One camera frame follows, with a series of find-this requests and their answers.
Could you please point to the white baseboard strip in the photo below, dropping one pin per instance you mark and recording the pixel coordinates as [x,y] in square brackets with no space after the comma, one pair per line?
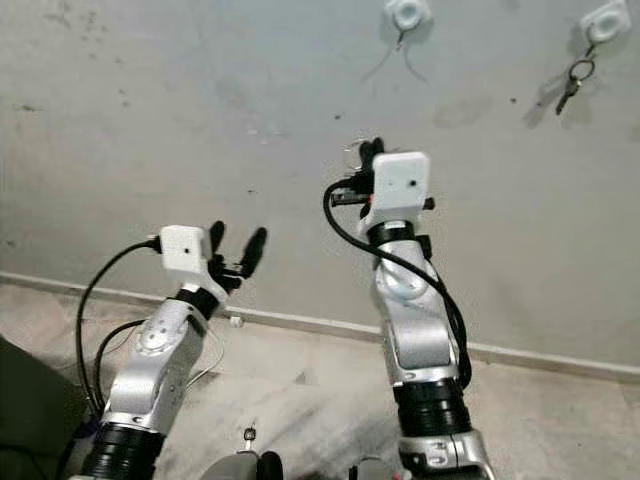
[310,325]

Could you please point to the grey left robot leg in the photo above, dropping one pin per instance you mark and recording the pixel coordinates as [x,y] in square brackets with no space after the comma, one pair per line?
[240,468]

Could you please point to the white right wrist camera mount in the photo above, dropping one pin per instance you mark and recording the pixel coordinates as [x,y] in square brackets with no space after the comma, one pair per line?
[400,185]

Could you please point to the grey robot leg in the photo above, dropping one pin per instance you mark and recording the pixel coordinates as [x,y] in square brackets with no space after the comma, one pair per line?
[240,468]
[370,470]

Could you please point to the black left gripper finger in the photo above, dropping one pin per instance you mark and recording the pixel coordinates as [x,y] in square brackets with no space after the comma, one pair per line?
[254,252]
[217,240]

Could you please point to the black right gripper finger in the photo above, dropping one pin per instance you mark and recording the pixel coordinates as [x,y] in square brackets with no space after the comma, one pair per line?
[378,152]
[365,162]

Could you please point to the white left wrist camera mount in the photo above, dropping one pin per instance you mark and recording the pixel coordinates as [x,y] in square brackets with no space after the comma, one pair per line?
[182,250]

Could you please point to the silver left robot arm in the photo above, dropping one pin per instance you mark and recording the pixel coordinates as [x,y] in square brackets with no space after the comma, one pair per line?
[150,380]

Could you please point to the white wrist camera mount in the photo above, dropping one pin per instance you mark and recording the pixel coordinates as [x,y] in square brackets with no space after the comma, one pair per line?
[400,185]
[182,250]

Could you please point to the white adhesive wall hook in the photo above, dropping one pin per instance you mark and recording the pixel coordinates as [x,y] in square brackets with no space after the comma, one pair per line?
[407,14]
[606,22]

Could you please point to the dark green sofa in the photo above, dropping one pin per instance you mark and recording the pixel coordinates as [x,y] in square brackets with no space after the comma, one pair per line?
[35,420]

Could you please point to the grey right robot leg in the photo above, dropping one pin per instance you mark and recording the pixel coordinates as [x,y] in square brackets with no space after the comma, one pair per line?
[370,470]

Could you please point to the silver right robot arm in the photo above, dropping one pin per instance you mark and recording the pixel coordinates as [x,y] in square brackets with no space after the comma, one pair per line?
[420,340]

